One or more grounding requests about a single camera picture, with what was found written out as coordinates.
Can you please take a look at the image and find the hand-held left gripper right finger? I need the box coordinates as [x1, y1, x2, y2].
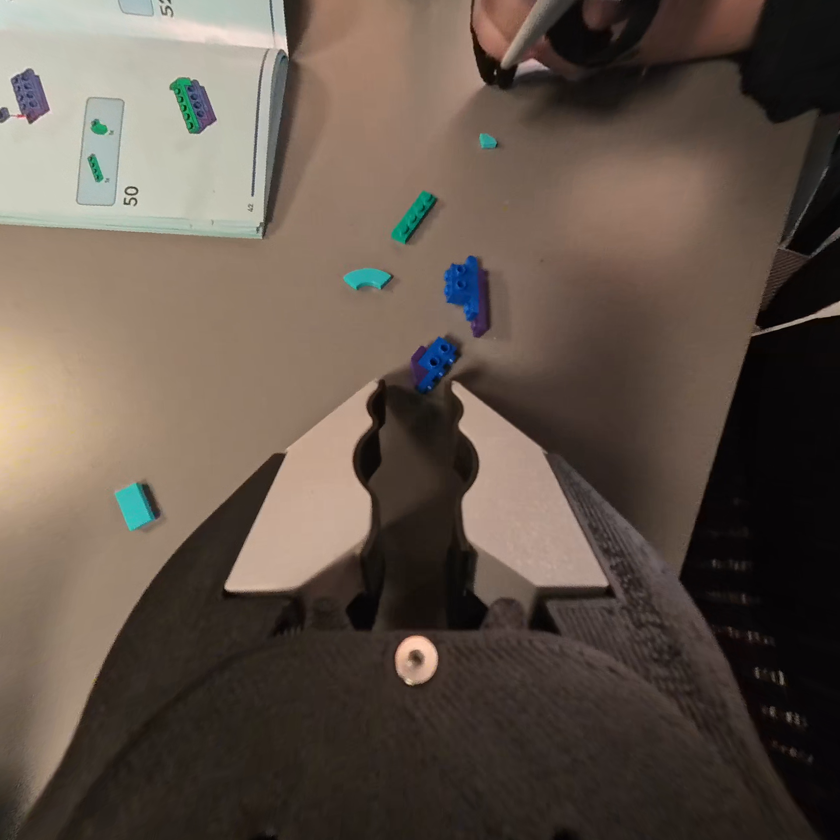
[448, 379, 613, 621]

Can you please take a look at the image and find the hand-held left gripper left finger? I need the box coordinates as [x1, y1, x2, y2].
[224, 379, 388, 618]

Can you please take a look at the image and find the small blue purple lego assembly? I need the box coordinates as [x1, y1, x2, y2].
[410, 336, 460, 395]

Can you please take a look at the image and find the large blue purple lego assembly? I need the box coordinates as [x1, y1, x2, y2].
[444, 255, 492, 339]

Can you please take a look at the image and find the person's right forearm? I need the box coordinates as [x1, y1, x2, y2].
[740, 0, 840, 123]

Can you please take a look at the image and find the teal rectangular lego tile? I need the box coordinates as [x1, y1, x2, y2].
[114, 482, 160, 532]

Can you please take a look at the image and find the green long lego plate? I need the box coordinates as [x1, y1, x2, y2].
[391, 190, 438, 245]

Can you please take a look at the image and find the person's dark knit sweater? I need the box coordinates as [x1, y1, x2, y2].
[679, 318, 840, 840]

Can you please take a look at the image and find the pale blue instruction booklet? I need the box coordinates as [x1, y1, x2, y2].
[0, 0, 290, 240]

